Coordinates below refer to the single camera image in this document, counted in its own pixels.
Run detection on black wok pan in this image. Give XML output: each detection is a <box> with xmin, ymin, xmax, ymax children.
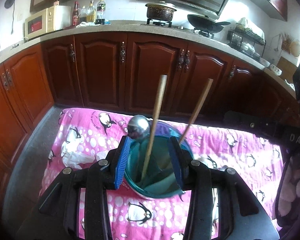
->
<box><xmin>187</xmin><ymin>14</ymin><xmax>231</xmax><ymax>34</ymax></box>

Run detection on crumpled white tissue far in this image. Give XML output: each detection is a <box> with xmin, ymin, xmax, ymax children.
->
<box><xmin>61</xmin><ymin>138</ymin><xmax>100</xmax><ymax>170</ymax></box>

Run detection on long wooden chopstick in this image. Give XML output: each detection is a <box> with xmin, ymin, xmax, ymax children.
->
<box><xmin>141</xmin><ymin>75</ymin><xmax>167</xmax><ymax>181</ymax></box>

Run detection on speckled stone countertop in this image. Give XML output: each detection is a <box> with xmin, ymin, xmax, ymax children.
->
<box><xmin>0</xmin><ymin>21</ymin><xmax>296</xmax><ymax>98</ymax></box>

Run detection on cream microwave oven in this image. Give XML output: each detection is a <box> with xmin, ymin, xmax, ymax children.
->
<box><xmin>24</xmin><ymin>5</ymin><xmax>71</xmax><ymax>40</ymax></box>

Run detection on large steel ladle spoon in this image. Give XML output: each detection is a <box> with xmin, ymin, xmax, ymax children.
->
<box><xmin>127</xmin><ymin>115</ymin><xmax>150</xmax><ymax>140</ymax></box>

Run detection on white utensil holder teal rim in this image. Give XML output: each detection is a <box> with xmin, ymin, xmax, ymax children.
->
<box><xmin>125</xmin><ymin>121</ymin><xmax>184</xmax><ymax>199</ymax></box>

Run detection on yellow-cap dark bottle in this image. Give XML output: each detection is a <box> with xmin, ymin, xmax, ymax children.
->
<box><xmin>96</xmin><ymin>0</ymin><xmax>106</xmax><ymax>25</ymax></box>

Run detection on red-brown kitchen cabinets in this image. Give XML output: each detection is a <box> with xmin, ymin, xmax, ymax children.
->
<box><xmin>0</xmin><ymin>32</ymin><xmax>300</xmax><ymax>172</ymax></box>

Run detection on black dish rack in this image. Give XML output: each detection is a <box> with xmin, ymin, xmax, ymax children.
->
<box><xmin>226</xmin><ymin>25</ymin><xmax>266</xmax><ymax>57</ymax></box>

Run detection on dark cooking pot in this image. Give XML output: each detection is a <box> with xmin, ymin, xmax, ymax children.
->
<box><xmin>145</xmin><ymin>1</ymin><xmax>177</xmax><ymax>22</ymax></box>

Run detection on yellow oil bottle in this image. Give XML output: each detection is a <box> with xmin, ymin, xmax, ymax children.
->
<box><xmin>87</xmin><ymin>0</ymin><xmax>96</xmax><ymax>23</ymax></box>

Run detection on red-label sauce bottle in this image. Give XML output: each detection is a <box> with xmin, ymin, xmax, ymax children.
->
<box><xmin>72</xmin><ymin>1</ymin><xmax>79</xmax><ymax>27</ymax></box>

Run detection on pink penguin towel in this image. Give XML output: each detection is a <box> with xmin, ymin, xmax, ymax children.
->
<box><xmin>42</xmin><ymin>108</ymin><xmax>283</xmax><ymax>239</ymax></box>

